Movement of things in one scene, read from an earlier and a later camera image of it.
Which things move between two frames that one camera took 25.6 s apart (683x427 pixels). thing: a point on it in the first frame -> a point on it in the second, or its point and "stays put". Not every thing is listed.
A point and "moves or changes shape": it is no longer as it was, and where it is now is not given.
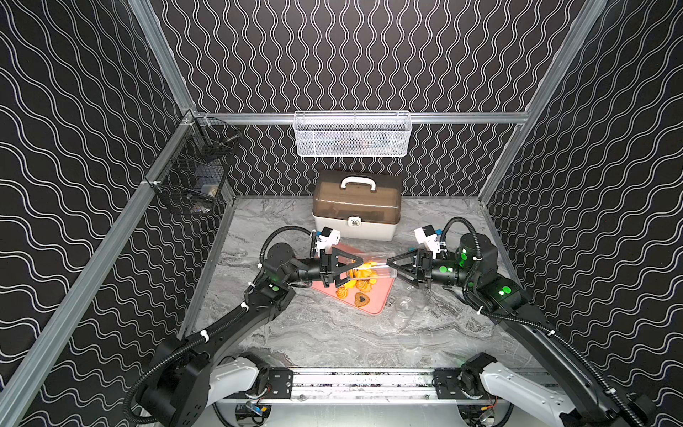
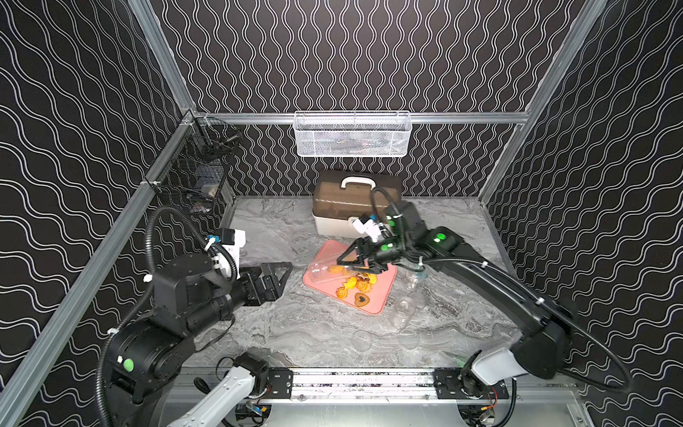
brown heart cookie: x=361 y=299 stays put
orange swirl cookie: x=341 y=292 stays put
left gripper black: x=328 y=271 -> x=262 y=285
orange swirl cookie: x=364 y=285 stays put
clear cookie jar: x=372 y=270 moves or changes shape
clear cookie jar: x=402 y=310 stays put
